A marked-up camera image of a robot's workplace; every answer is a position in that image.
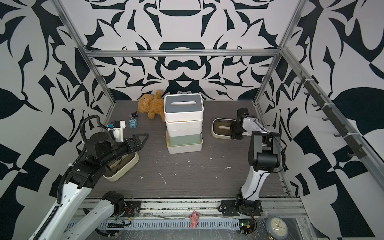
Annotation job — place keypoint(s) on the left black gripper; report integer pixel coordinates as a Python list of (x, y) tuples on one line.
[(138, 146)]

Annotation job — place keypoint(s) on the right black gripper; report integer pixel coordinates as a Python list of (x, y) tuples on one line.
[(234, 136)]

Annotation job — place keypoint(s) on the cream dark-lid tissue box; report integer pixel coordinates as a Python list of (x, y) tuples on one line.
[(221, 128), (116, 169)]

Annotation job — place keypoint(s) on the green tissue box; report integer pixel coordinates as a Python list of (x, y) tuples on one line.
[(184, 140)]

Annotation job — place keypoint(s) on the white bamboo tissue box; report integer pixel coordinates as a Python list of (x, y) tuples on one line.
[(185, 132), (185, 149), (184, 125)]

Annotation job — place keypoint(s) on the grey lid white tissue box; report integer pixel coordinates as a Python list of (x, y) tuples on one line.
[(183, 107)]

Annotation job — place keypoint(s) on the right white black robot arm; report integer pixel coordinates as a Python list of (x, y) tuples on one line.
[(263, 156)]

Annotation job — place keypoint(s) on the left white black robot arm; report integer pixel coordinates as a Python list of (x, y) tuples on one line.
[(102, 146)]

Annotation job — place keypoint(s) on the blue robot toy figure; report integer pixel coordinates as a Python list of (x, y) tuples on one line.
[(133, 123)]

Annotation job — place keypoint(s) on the small dark purple toy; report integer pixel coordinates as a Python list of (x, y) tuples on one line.
[(134, 115)]

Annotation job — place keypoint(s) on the brown teddy bear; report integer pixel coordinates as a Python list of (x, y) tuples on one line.
[(152, 105)]

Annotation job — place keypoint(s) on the pink toy figure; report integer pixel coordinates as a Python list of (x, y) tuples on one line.
[(194, 217)]

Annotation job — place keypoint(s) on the small green circuit board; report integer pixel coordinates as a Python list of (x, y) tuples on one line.
[(246, 227)]

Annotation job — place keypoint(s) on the round white clock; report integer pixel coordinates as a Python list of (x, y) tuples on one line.
[(277, 228)]

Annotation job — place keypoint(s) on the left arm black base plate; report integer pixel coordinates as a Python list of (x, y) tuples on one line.
[(131, 208)]

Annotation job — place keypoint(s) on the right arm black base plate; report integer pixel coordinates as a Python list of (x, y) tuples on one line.
[(232, 208)]

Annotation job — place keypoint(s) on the grey slotted cable duct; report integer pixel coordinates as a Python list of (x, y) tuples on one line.
[(175, 224)]

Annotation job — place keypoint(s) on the aluminium frame rail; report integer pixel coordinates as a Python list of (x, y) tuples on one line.
[(181, 53)]

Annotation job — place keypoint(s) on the grey wall hook rail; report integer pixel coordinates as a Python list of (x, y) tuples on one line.
[(344, 129)]

